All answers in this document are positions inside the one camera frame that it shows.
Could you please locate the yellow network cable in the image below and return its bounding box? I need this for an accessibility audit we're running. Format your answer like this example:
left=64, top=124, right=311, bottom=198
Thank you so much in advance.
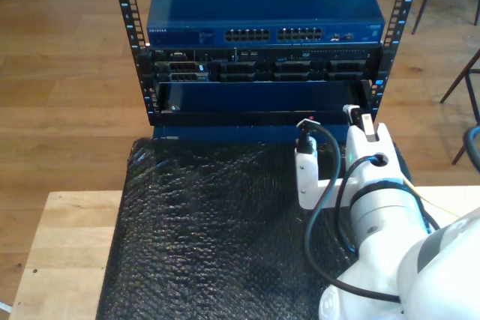
left=402, top=178, right=462, bottom=220

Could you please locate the black rack server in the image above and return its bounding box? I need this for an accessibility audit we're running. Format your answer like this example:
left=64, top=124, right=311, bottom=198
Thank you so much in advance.
left=148, top=45, right=384, bottom=85

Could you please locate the black rack tray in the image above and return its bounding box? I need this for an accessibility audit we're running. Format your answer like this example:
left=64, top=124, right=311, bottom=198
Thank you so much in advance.
left=154, top=80, right=377, bottom=128

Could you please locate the black bubble mat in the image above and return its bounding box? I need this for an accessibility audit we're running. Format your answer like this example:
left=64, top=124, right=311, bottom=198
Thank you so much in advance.
left=95, top=136, right=417, bottom=320

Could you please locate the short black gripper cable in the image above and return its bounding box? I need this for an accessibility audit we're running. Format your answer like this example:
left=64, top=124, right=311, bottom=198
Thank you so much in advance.
left=334, top=153, right=442, bottom=253

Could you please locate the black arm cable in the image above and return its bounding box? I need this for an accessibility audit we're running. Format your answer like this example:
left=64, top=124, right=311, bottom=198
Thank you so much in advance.
left=295, top=119, right=480, bottom=304

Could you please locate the blue rack base plate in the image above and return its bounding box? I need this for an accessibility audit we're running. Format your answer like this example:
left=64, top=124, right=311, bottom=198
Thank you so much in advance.
left=151, top=124, right=378, bottom=145

